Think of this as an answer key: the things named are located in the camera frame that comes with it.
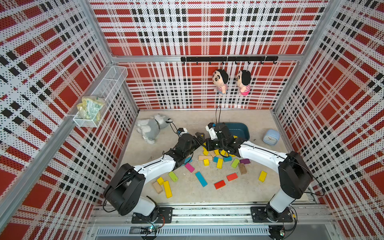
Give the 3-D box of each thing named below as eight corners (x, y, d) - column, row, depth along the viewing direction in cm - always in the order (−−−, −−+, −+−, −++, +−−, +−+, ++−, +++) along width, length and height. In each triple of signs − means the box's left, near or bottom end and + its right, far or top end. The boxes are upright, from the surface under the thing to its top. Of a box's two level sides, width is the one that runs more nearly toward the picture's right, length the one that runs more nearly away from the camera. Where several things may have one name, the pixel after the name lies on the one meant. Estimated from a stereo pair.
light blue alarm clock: (261, 141, 103) (265, 135, 97) (264, 134, 108) (268, 127, 101) (273, 146, 101) (278, 140, 95) (276, 138, 105) (281, 132, 99)
